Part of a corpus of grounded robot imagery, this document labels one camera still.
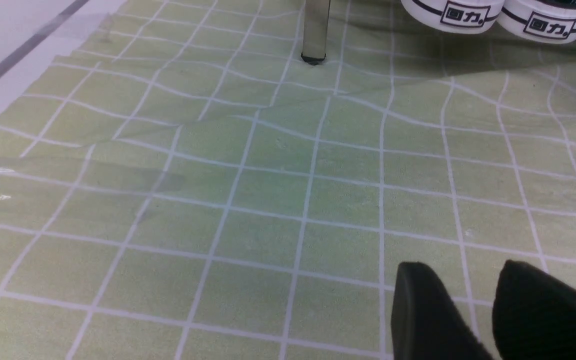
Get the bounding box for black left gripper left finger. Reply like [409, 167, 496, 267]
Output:
[391, 261, 493, 360]

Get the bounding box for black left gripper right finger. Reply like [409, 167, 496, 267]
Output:
[492, 260, 576, 360]

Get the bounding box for stainless steel shoe rack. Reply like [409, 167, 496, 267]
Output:
[301, 0, 331, 66]

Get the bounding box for green checkered tablecloth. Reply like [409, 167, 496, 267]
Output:
[0, 0, 576, 360]

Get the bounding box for black white laced sneaker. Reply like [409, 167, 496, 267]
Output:
[496, 0, 576, 44]

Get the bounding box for black white canvas sneaker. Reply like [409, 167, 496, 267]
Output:
[401, 0, 505, 35]

